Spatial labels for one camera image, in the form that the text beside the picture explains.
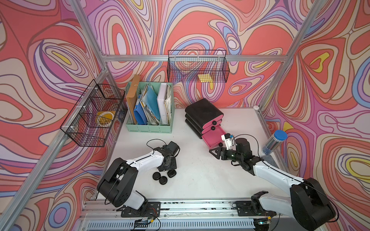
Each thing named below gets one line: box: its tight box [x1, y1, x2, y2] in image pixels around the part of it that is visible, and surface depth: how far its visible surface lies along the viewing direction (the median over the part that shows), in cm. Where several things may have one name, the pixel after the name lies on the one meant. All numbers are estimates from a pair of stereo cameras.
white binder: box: [157, 83, 169, 126], surface depth 96 cm
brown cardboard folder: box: [126, 74, 141, 125], surface depth 88 cm
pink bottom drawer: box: [201, 125, 226, 149], surface depth 100 cm
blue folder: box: [133, 101, 148, 126], surface depth 95 cm
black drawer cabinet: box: [185, 98, 225, 140], surface depth 99 cm
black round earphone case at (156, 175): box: [152, 171, 161, 181], surface depth 86 cm
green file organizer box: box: [125, 81, 174, 134], surface depth 98 cm
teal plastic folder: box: [141, 85, 161, 121], surface depth 95 cm
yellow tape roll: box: [96, 110, 116, 127], surface depth 80 cm
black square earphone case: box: [167, 169, 177, 179], surface depth 86 cm
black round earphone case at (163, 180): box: [158, 175, 168, 186], surface depth 84 cm
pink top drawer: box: [202, 114, 224, 130], surface depth 93 cm
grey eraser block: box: [261, 154, 279, 169], surface depth 90 cm
